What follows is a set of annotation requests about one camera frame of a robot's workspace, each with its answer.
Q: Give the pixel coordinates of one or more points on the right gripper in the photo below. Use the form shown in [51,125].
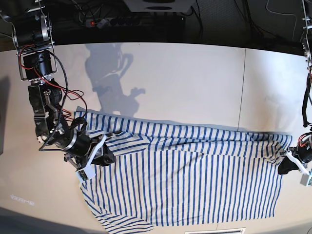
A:
[79,154]

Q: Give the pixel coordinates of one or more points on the black power strip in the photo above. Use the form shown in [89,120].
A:
[140,20]

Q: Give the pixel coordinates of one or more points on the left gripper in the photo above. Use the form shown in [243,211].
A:
[302,151]

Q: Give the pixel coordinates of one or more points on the blue white striped T-shirt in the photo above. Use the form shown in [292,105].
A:
[175,175]

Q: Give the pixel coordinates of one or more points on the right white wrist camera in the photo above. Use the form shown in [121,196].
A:
[87,172]

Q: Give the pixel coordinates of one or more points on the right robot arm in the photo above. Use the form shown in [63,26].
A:
[37,62]

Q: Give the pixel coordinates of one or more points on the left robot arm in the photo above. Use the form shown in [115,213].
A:
[306,40]

